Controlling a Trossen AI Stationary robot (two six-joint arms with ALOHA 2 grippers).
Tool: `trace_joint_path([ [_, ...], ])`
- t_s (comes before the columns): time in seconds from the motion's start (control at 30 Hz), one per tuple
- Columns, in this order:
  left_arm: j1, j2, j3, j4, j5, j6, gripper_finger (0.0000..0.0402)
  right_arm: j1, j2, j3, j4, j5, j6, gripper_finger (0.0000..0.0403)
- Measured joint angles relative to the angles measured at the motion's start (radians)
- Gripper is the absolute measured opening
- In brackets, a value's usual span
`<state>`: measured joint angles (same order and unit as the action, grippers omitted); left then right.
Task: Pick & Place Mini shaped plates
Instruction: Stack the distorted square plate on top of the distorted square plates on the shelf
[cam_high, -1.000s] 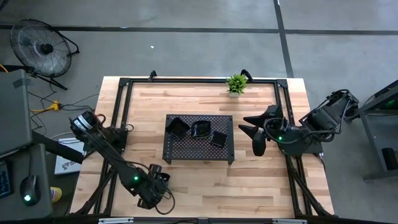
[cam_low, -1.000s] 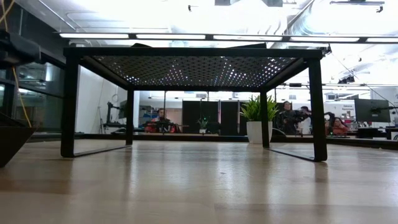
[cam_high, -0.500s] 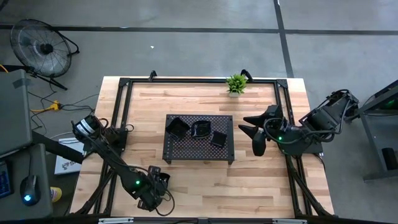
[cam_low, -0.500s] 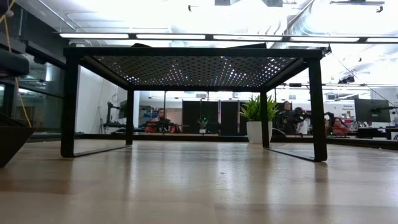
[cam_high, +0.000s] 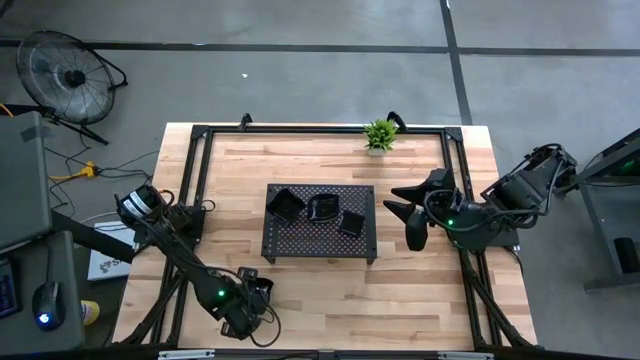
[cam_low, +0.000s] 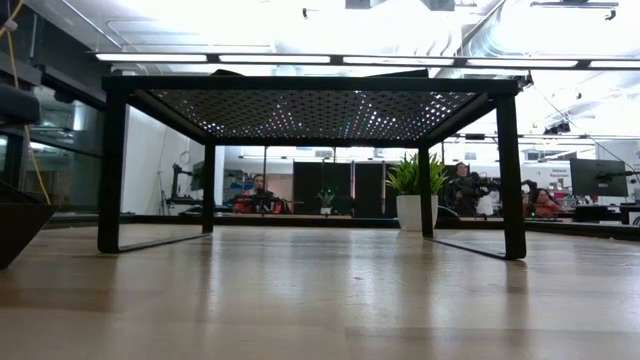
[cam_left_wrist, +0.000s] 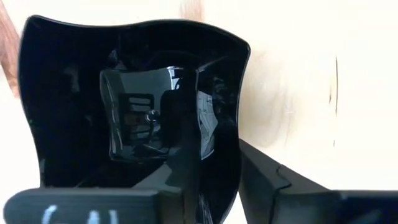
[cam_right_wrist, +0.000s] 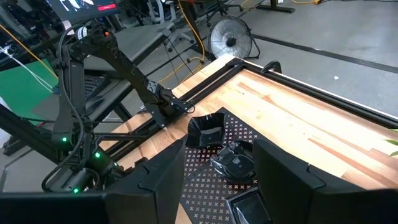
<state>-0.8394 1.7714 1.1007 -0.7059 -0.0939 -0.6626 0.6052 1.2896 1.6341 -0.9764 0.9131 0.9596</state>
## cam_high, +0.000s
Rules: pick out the white printed cardboard box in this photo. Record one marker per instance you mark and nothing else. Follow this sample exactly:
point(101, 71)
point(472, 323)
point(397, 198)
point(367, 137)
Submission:
point(107, 267)

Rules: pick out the black metal floor fan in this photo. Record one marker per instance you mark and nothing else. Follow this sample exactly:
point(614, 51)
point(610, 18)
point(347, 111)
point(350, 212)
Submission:
point(67, 77)

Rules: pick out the backlit keyboard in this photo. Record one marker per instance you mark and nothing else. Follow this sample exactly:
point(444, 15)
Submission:
point(7, 292)

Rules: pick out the silver aluminium extrusion bar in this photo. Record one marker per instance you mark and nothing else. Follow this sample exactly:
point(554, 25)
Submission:
point(465, 356)
point(185, 355)

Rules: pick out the black floor stand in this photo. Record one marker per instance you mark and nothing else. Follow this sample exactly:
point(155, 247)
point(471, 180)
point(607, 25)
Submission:
point(27, 109)

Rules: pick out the small black square plate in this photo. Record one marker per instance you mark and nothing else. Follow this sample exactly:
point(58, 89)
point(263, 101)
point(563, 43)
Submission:
point(351, 223)

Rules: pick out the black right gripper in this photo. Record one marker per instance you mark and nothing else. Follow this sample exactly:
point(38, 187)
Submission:
point(440, 210)

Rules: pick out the grey metal cart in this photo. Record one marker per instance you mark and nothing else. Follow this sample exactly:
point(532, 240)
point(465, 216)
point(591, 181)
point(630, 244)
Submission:
point(607, 235)

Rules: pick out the large black wavy square plate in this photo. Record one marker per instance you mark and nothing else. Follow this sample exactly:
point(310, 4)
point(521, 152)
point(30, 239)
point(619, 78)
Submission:
point(285, 205)

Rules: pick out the black curved frame bracket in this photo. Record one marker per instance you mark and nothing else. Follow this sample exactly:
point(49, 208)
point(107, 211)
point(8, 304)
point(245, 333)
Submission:
point(245, 121)
point(397, 119)

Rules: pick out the black perforated metal riser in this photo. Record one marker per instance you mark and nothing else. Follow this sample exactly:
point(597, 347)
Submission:
point(320, 242)

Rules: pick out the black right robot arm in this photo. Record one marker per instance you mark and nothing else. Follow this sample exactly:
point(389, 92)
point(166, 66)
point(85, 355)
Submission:
point(520, 195)

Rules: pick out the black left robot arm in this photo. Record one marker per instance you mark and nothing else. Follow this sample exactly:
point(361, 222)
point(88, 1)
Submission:
point(170, 240)

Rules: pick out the grey case with tape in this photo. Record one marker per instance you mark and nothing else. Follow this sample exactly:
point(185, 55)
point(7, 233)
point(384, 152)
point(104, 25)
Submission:
point(22, 180)

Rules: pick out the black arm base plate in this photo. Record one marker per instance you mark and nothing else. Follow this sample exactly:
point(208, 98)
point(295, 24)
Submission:
point(507, 240)
point(192, 225)

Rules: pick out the black rounded plate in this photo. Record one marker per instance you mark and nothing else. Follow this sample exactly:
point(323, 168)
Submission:
point(323, 208)
point(266, 290)

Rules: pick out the green plant in white pot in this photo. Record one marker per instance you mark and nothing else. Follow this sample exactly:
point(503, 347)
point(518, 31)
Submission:
point(381, 135)

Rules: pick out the black computer mouse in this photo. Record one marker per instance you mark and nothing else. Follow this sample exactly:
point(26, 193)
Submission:
point(48, 306)

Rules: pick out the grey desk surface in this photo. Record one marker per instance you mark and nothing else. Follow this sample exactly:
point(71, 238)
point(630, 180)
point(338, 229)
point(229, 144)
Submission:
point(70, 260)

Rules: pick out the black diagonal beam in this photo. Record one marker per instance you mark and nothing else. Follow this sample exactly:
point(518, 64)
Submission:
point(100, 243)

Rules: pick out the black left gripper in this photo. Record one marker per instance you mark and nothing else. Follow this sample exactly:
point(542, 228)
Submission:
point(247, 310)

